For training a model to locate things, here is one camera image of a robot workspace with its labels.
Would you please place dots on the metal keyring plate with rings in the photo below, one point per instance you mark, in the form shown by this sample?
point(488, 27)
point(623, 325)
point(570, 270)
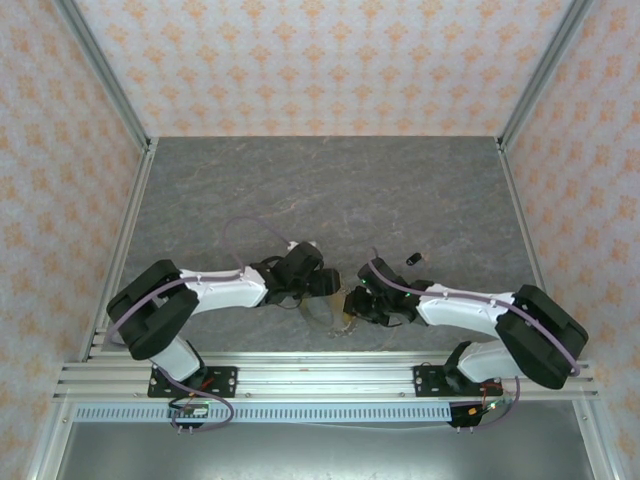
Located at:
point(325, 320)

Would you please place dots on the aluminium frame post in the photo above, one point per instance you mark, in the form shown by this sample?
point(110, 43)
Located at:
point(540, 75)
point(107, 75)

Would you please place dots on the short aluminium frame leg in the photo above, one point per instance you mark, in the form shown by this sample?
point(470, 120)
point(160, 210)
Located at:
point(602, 460)
point(45, 460)

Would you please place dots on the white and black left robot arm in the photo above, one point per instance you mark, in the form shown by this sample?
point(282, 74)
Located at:
point(225, 290)

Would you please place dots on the small circuit board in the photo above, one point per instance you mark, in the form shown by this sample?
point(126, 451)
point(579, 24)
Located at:
point(487, 407)
point(192, 411)

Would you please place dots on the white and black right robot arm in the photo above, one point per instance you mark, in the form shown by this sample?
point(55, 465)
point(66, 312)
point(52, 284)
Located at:
point(465, 312)

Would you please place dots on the wide aluminium frame rail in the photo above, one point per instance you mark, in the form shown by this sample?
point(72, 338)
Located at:
point(320, 375)

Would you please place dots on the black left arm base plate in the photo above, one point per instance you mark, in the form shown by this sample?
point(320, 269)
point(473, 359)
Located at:
point(222, 380)

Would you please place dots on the grey metal sheet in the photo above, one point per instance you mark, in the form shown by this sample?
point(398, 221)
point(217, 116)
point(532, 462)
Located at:
point(320, 450)

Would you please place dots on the aluminium side rail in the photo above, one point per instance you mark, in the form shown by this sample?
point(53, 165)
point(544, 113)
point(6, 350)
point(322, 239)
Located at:
point(525, 240)
point(125, 240)

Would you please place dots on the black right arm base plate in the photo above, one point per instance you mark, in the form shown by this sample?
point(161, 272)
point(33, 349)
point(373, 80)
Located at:
point(425, 380)

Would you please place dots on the key with black tag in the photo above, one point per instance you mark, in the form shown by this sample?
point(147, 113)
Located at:
point(414, 259)

